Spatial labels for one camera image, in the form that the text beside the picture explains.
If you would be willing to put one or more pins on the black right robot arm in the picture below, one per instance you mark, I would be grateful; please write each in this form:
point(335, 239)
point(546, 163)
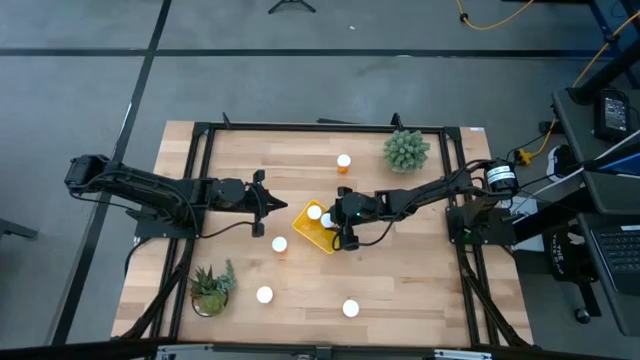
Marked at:
point(425, 192)

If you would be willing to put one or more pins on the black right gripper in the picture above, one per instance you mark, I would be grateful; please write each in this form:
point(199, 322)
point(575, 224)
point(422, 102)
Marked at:
point(357, 207)

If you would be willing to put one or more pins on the black laptop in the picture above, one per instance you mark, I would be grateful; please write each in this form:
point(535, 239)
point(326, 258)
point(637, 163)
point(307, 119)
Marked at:
point(620, 255)

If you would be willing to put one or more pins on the black crossbar with grey brackets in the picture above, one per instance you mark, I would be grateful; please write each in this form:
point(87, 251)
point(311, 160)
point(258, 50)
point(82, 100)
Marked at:
point(75, 350)

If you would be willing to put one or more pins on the black slanted pole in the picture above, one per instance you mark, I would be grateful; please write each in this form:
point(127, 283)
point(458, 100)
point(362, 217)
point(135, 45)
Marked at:
point(607, 72)

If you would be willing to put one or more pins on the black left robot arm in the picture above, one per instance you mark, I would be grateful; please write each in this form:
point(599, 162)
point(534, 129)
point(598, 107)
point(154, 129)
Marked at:
point(150, 187)

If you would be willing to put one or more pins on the yellow plastic basket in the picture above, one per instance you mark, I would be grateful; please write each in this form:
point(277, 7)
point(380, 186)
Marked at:
point(306, 227)

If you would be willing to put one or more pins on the grey side desk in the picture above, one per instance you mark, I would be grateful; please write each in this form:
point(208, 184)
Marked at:
point(615, 200)

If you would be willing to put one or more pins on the black power brick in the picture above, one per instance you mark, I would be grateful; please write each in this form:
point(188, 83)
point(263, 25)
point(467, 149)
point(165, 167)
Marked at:
point(615, 112)

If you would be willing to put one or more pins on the blue flat object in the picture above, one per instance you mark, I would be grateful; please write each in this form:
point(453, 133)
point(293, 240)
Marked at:
point(625, 165)

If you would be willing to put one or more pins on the black tripod legs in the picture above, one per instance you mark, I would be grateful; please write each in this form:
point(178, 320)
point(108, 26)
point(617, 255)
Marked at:
point(291, 2)

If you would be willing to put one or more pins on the orange pill bottle white cap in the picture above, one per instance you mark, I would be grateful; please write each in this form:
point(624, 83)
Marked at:
point(314, 212)
point(343, 161)
point(264, 295)
point(279, 244)
point(326, 220)
point(350, 308)

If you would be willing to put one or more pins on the black aluminium table frame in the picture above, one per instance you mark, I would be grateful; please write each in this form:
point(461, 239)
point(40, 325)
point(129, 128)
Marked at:
point(325, 127)

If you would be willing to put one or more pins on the round pale green spiky plant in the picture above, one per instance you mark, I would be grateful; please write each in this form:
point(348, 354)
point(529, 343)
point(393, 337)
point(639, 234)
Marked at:
point(406, 150)

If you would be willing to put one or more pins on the green succulent in glass pot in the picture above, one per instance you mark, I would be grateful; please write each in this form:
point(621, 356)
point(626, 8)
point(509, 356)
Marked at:
point(210, 295)

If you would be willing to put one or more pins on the black chair base leg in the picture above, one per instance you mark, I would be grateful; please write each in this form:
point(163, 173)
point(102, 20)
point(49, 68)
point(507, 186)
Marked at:
point(17, 230)

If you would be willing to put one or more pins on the black bag white lettering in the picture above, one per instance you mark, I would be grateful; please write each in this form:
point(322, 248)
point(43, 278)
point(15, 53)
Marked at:
point(565, 260)

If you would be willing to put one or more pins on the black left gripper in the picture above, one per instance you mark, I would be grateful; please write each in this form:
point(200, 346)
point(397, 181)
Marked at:
point(255, 200)

